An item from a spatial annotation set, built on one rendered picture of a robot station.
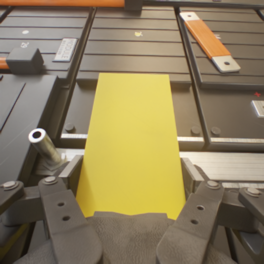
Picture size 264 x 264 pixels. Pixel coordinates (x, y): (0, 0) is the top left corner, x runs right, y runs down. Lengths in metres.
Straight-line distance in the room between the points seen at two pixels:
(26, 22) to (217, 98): 0.30
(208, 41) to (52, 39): 0.22
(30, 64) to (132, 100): 0.12
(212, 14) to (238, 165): 0.27
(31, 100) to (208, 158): 0.18
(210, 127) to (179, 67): 0.09
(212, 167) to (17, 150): 0.17
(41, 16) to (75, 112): 0.21
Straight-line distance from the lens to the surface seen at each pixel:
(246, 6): 0.45
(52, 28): 0.34
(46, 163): 0.19
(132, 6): 0.37
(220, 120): 0.22
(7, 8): 0.44
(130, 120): 0.16
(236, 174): 0.20
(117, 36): 0.30
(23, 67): 0.25
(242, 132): 0.22
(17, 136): 0.19
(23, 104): 0.21
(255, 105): 0.25
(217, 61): 0.27
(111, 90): 0.18
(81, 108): 0.21
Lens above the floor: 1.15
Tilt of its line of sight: 55 degrees down
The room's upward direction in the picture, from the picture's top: 1 degrees clockwise
